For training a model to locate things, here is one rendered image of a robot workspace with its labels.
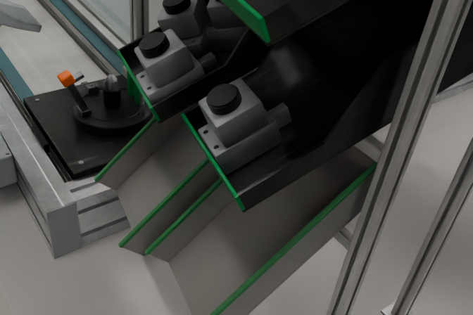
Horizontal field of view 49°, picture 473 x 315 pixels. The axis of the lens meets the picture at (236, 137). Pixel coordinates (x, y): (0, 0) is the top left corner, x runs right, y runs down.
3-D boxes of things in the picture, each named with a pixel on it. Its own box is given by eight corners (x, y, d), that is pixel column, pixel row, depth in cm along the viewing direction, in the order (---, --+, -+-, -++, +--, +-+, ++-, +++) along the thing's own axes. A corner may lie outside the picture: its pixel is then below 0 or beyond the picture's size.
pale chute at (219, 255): (210, 351, 56) (183, 344, 52) (168, 261, 65) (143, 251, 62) (405, 173, 52) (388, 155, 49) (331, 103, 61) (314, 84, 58)
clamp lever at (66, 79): (80, 113, 86) (60, 80, 81) (76, 107, 88) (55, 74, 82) (99, 102, 87) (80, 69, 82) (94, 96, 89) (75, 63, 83)
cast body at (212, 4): (212, 52, 59) (191, 1, 54) (222, 28, 61) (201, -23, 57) (284, 46, 56) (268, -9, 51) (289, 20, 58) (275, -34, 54)
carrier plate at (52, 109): (74, 183, 79) (73, 173, 78) (24, 107, 94) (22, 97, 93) (205, 139, 92) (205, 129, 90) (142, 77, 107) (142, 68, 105)
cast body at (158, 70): (158, 116, 54) (129, 67, 49) (146, 94, 57) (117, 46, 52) (226, 76, 55) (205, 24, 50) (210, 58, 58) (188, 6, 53)
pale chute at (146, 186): (144, 256, 65) (119, 247, 62) (116, 190, 74) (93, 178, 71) (305, 100, 61) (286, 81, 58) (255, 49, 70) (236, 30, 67)
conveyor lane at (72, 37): (80, 223, 85) (75, 178, 79) (-44, 22, 137) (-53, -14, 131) (222, 169, 99) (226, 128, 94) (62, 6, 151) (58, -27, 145)
